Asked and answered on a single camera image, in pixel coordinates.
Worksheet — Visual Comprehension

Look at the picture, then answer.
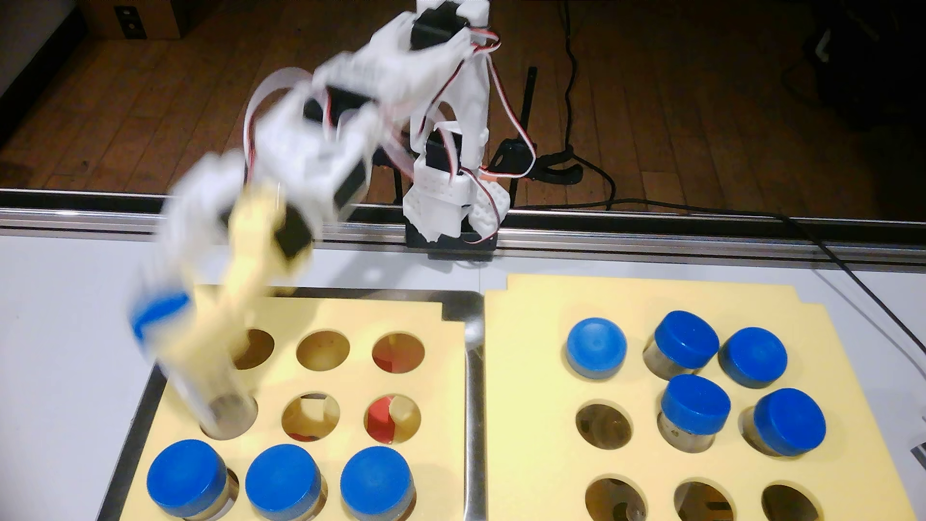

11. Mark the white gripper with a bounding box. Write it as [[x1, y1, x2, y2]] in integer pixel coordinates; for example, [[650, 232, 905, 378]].
[[155, 89, 386, 386]]

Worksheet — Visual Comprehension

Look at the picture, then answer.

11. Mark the blue capped test tube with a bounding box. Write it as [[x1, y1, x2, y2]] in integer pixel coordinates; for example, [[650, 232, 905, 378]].
[[245, 443, 327, 521], [718, 327, 789, 389], [739, 388, 827, 457], [643, 310, 722, 381], [129, 288, 259, 441], [657, 373, 732, 454], [147, 439, 237, 521], [340, 446, 417, 521], [566, 317, 629, 380]]

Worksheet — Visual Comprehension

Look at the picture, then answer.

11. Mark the cardboard box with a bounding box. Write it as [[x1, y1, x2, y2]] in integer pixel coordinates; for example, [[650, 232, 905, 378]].
[[78, 0, 196, 39]]

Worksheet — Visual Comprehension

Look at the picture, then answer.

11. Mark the yellow foam rack in tray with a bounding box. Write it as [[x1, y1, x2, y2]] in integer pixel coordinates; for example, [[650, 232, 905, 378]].
[[119, 286, 467, 521]]

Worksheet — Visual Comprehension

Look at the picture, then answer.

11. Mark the metal tray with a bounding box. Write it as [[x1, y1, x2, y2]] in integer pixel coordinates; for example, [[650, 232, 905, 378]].
[[96, 284, 487, 521]]

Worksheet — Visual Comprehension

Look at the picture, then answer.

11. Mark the large yellow foam rack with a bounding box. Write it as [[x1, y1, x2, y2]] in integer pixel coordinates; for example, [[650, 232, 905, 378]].
[[483, 273, 918, 521]]

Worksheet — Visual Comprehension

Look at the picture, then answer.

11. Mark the black bag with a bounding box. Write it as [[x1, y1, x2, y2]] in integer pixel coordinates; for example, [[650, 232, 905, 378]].
[[780, 0, 926, 133]]

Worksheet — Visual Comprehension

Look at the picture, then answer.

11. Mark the aluminium table edge rail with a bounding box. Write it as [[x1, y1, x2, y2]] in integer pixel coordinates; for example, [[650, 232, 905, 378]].
[[0, 187, 926, 265]]

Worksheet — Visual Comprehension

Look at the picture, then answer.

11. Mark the black cable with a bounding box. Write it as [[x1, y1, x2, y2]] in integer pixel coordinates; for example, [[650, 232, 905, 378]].
[[512, 199, 926, 357], [563, 0, 617, 211]]

